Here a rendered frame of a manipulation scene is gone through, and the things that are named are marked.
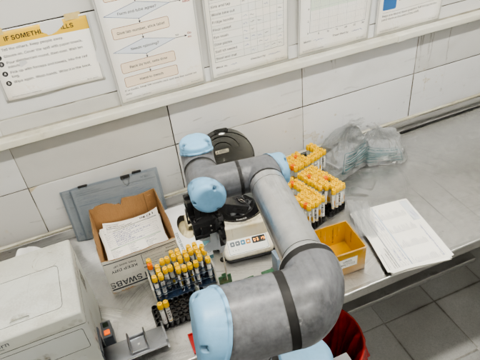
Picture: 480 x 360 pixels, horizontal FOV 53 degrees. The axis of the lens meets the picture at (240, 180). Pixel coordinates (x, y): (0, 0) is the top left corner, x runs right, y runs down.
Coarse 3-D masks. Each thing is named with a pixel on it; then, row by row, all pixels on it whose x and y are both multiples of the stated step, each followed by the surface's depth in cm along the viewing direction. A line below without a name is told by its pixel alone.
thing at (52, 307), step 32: (32, 256) 129; (64, 256) 127; (0, 288) 121; (32, 288) 120; (64, 288) 119; (0, 320) 113; (32, 320) 112; (64, 320) 112; (96, 320) 135; (0, 352) 110; (32, 352) 114; (64, 352) 118; (96, 352) 123
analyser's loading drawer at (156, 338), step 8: (160, 328) 138; (128, 336) 133; (136, 336) 136; (144, 336) 132; (152, 336) 136; (160, 336) 135; (112, 344) 135; (120, 344) 135; (128, 344) 131; (136, 344) 134; (144, 344) 134; (152, 344) 134; (160, 344) 133; (168, 344) 134; (104, 352) 133; (112, 352) 133; (120, 352) 133; (128, 352) 132; (136, 352) 131; (144, 352) 132
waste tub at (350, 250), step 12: (324, 228) 155; (336, 228) 157; (348, 228) 156; (324, 240) 158; (336, 240) 160; (348, 240) 159; (360, 240) 149; (336, 252) 158; (348, 252) 146; (360, 252) 147; (348, 264) 149; (360, 264) 151
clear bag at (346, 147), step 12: (360, 120) 188; (336, 132) 189; (348, 132) 186; (360, 132) 190; (324, 144) 190; (336, 144) 187; (348, 144) 185; (360, 144) 189; (336, 156) 186; (348, 156) 184; (360, 156) 190; (324, 168) 191; (336, 168) 187; (348, 168) 187; (360, 168) 193
